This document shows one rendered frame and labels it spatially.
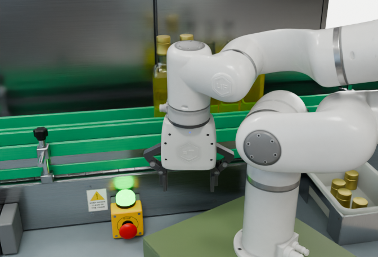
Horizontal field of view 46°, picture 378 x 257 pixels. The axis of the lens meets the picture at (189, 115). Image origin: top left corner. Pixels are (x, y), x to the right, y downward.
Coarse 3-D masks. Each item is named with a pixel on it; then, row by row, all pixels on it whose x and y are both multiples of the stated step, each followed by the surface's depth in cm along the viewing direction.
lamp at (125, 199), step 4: (120, 192) 100; (124, 192) 100; (128, 192) 100; (132, 192) 101; (116, 196) 100; (120, 196) 99; (124, 196) 99; (128, 196) 99; (132, 196) 100; (116, 200) 100; (120, 200) 99; (124, 200) 99; (128, 200) 99; (132, 200) 100; (116, 204) 100; (120, 204) 99; (124, 204) 99; (128, 204) 99; (132, 204) 100; (120, 208) 100; (124, 208) 99; (128, 208) 100
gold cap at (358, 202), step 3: (354, 198) 105; (357, 198) 105; (360, 198) 105; (363, 198) 105; (354, 201) 104; (357, 201) 104; (360, 201) 104; (363, 201) 104; (366, 201) 104; (354, 204) 104; (357, 204) 103; (360, 204) 103; (363, 204) 103; (366, 204) 103; (354, 207) 104; (357, 207) 103; (360, 207) 103; (363, 207) 103; (366, 207) 103
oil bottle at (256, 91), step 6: (258, 78) 113; (264, 78) 114; (258, 84) 114; (252, 90) 114; (258, 90) 115; (246, 96) 115; (252, 96) 115; (258, 96) 115; (246, 102) 115; (252, 102) 116; (246, 108) 116
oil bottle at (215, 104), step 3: (210, 99) 113; (213, 99) 113; (210, 102) 113; (213, 102) 114; (216, 102) 114; (219, 102) 114; (210, 105) 114; (213, 105) 114; (216, 105) 114; (219, 105) 114; (210, 108) 114; (213, 108) 114; (216, 108) 114; (219, 108) 115; (210, 111) 114; (213, 111) 114; (216, 111) 115; (219, 111) 115
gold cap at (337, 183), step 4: (332, 180) 112; (336, 180) 112; (340, 180) 112; (332, 184) 112; (336, 184) 111; (340, 184) 110; (344, 184) 111; (332, 188) 112; (336, 188) 111; (332, 192) 112; (336, 192) 111
